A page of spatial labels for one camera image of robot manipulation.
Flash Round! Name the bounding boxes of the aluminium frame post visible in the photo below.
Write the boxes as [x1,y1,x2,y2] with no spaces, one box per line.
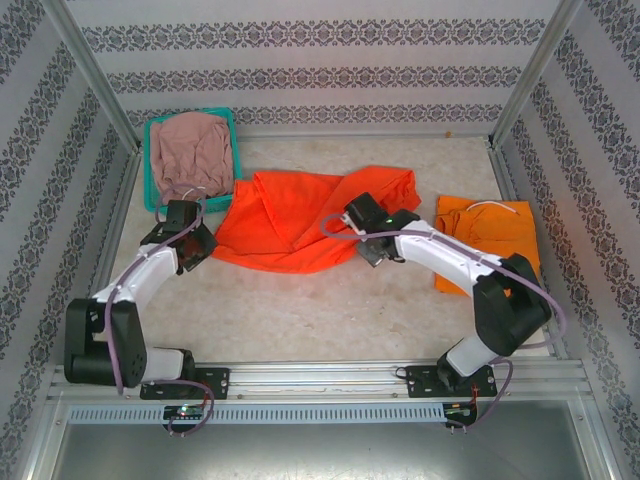
[491,0,585,149]
[39,0,142,151]

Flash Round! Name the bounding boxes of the left controller board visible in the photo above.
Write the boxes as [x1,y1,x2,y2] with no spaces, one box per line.
[163,404,207,420]

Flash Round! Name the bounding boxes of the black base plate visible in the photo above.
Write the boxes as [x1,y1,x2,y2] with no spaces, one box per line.
[404,364,496,400]
[139,367,231,401]

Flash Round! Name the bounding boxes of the teal plastic basket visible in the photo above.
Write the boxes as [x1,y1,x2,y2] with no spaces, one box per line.
[143,106,245,214]

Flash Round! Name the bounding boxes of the red-orange shorts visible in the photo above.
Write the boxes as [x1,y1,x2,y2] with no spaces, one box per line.
[212,164,422,277]

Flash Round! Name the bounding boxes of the slotted grey cable duct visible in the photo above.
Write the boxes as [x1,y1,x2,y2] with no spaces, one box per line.
[67,402,446,425]

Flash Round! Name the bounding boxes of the controller board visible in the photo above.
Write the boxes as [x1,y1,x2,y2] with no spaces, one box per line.
[444,401,479,419]
[163,404,207,420]

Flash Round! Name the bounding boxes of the aluminium mounting rail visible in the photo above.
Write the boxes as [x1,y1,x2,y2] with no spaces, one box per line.
[47,362,594,401]

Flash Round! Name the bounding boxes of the light orange shorts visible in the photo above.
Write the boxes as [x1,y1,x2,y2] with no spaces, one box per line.
[432,194,544,296]

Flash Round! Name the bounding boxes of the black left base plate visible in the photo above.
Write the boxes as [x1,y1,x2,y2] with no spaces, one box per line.
[139,367,231,401]

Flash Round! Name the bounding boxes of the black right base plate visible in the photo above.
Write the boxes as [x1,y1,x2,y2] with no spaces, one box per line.
[404,364,496,400]

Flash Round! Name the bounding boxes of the right controller board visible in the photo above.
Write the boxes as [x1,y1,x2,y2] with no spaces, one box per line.
[444,401,479,419]

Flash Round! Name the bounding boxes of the pink shorts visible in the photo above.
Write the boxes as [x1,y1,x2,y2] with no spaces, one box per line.
[150,112,236,199]

